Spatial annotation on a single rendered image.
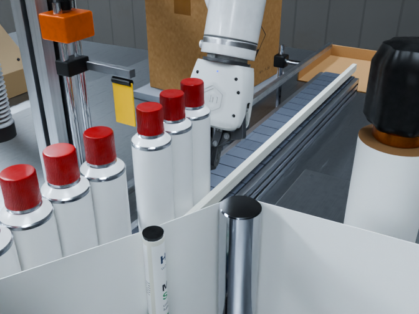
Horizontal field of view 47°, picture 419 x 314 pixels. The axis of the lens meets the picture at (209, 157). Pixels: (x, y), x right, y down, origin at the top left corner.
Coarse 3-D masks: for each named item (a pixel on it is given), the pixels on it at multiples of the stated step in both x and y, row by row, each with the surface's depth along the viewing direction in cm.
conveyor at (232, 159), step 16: (320, 80) 128; (304, 96) 118; (288, 112) 109; (256, 128) 101; (272, 128) 101; (240, 144) 95; (256, 144) 95; (224, 160) 89; (240, 160) 89; (224, 176) 84
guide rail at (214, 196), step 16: (352, 64) 129; (336, 80) 117; (320, 96) 108; (304, 112) 100; (288, 128) 93; (272, 144) 88; (256, 160) 83; (240, 176) 79; (224, 192) 75; (192, 208) 69
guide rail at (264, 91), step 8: (320, 48) 126; (328, 48) 128; (312, 56) 119; (304, 64) 115; (288, 72) 108; (296, 72) 111; (280, 80) 104; (264, 88) 99; (272, 88) 101; (256, 96) 95; (264, 96) 98; (128, 184) 66; (128, 192) 65
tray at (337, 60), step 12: (336, 48) 162; (348, 48) 160; (324, 60) 159; (336, 60) 159; (348, 60) 159; (360, 60) 159; (300, 72) 142; (312, 72) 148; (336, 72) 148; (360, 72) 148; (360, 84) 139
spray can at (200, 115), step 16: (192, 80) 67; (192, 96) 66; (192, 112) 67; (208, 112) 68; (192, 128) 67; (208, 128) 69; (208, 144) 70; (208, 160) 71; (208, 176) 72; (208, 192) 74
